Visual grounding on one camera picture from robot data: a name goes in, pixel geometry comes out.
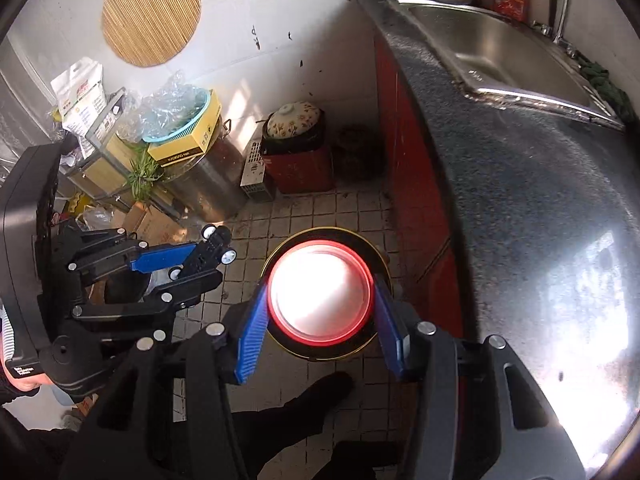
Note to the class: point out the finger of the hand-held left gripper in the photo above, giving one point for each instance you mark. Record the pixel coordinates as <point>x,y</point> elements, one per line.
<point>160,258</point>
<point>190,285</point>

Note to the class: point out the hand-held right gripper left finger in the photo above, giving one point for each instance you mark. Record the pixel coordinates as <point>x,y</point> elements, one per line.
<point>250,345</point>

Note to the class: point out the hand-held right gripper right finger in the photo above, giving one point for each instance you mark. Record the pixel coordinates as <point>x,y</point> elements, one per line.
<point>387,330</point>

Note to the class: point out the black toy car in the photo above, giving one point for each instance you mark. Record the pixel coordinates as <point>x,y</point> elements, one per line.
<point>205,255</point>

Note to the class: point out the black plate with gold rim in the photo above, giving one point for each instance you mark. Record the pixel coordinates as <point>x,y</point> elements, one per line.
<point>320,352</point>

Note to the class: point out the red rimmed white bowl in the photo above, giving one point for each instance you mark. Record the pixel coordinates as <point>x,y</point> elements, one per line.
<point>320,290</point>

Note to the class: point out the person's left hand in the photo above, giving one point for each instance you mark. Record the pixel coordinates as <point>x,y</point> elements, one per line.
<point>22,384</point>

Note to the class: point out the brown cardboard box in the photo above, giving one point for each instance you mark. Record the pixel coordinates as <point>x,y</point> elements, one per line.
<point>150,225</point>

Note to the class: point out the person's leg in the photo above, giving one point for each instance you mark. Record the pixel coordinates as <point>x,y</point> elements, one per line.
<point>310,405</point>

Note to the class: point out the green potted plant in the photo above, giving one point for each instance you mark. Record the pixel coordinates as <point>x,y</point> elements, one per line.
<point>142,175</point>

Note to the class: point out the large steel pot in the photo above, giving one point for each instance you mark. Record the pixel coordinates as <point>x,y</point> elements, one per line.
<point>210,180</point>

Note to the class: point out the yellow cardboard box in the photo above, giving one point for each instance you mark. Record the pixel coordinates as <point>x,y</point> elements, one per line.
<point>190,150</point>

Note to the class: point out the grey perforated box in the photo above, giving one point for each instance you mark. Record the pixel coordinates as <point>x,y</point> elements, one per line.
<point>252,170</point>

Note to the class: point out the metal storage rack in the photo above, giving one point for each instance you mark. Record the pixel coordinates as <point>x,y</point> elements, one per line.
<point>107,115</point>

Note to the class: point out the white printed bag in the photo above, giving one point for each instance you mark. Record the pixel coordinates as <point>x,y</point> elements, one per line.
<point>80,95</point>

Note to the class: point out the teal plastic basket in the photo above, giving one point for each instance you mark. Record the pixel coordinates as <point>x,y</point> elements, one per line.
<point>198,110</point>

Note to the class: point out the clear plastic film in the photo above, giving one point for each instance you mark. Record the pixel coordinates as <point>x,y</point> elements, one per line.
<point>165,105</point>

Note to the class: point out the dark clay pot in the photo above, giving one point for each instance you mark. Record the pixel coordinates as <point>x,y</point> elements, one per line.
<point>357,155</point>

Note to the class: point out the floral ceramic lid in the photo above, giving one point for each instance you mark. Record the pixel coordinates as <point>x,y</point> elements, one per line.
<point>292,120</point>

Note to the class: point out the round bamboo mat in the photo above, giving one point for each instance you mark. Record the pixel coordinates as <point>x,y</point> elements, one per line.
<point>150,10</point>

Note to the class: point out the stainless steel sink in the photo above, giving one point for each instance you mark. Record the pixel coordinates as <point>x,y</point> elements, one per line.
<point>505,55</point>

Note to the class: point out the green dish cloth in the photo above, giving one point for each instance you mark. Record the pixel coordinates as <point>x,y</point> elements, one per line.
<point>607,87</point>

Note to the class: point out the chrome faucet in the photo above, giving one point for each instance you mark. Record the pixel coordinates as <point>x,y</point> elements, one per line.
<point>564,0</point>

